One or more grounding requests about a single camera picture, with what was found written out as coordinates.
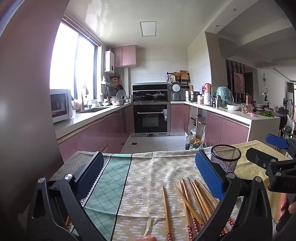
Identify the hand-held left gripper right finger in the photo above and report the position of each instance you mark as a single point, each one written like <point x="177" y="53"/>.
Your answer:
<point x="208" y="171"/>

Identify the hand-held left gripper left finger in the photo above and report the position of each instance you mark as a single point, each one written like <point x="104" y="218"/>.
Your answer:
<point x="92" y="171"/>

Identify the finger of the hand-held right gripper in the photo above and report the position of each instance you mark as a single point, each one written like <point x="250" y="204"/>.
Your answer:
<point x="276" y="141"/>
<point x="259" y="157"/>

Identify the black mesh utensil holder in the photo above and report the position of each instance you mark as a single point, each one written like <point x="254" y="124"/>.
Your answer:
<point x="227" y="162"/>

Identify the bundle of wooden chopsticks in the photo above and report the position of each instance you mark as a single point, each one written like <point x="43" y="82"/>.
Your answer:
<point x="200" y="204"/>

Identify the person's right hand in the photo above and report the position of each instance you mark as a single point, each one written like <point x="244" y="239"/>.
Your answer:
<point x="282" y="206"/>

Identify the person's left hand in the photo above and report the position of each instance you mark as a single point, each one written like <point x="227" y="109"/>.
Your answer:
<point x="148" y="238"/>

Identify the yellow tablecloth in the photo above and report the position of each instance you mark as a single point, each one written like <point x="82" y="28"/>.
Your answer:
<point x="251" y="172"/>

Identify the plastic bag of greens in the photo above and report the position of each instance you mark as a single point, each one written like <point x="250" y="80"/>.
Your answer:
<point x="197" y="145"/>

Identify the green leafy vegetables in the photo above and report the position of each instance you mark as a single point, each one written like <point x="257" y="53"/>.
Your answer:
<point x="272" y="113"/>

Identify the dark dining chair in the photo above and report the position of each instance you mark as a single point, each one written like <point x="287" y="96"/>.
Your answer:
<point x="282" y="113"/>

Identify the cooking oil bottle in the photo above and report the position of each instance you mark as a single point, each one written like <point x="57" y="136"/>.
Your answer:
<point x="189" y="141"/>

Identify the pink base cabinet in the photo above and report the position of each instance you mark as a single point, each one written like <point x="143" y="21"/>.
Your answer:
<point x="178" y="118"/>
<point x="92" y="132"/>
<point x="226" y="129"/>

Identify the clear food container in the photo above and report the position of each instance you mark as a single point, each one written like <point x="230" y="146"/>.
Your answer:
<point x="247" y="108"/>

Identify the patterned beige green tablecloth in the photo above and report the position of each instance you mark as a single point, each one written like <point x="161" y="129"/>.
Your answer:
<point x="143" y="185"/>

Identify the white bowl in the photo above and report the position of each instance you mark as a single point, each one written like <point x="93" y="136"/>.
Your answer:
<point x="233" y="107"/>

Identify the green appliance under plastic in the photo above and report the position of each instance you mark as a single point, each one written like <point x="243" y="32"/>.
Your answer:
<point x="224" y="95"/>

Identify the white jar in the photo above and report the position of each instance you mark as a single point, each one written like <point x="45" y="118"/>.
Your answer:
<point x="207" y="98"/>

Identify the steel basin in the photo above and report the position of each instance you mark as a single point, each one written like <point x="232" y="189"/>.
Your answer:
<point x="116" y="102"/>

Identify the white countertop oven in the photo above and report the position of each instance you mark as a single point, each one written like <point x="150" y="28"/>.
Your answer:
<point x="61" y="104"/>

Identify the steel stockpot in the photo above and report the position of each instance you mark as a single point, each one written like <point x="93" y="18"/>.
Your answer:
<point x="193" y="96"/>

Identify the black integrated stove oven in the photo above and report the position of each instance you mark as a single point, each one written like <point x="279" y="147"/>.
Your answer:
<point x="150" y="118"/>

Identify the steel pot lid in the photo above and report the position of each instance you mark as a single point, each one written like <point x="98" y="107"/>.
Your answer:
<point x="121" y="94"/>

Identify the pink kettle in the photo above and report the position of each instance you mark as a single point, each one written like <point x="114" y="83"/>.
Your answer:
<point x="207" y="89"/>

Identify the white rice cooker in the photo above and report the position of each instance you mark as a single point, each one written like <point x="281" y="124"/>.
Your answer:
<point x="177" y="91"/>

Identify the black frying pan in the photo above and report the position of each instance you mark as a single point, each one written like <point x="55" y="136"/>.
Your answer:
<point x="140" y="96"/>

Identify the wok with glass lid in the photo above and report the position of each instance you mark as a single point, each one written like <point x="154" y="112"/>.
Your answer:
<point x="159" y="95"/>

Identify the wooden cutting board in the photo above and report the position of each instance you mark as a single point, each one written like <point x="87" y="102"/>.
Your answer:
<point x="184" y="75"/>

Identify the white water heater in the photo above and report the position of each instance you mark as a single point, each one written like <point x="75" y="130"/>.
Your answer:
<point x="109" y="61"/>

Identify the kitchen window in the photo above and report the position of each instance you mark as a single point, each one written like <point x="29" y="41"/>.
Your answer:
<point x="67" y="58"/>

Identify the ceiling light panel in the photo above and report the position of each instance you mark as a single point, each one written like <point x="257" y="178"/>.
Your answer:
<point x="148" y="29"/>

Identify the wall painting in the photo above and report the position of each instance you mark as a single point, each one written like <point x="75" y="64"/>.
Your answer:
<point x="238" y="82"/>

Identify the pink wall cabinet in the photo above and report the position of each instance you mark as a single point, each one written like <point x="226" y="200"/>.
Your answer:
<point x="124" y="55"/>

